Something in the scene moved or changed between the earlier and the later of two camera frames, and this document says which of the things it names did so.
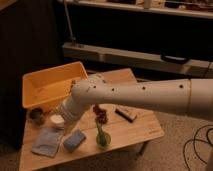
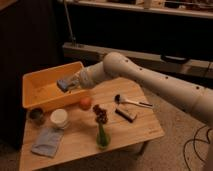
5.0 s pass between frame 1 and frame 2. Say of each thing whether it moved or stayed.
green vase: stayed
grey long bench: stayed
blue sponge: moved
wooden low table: stayed
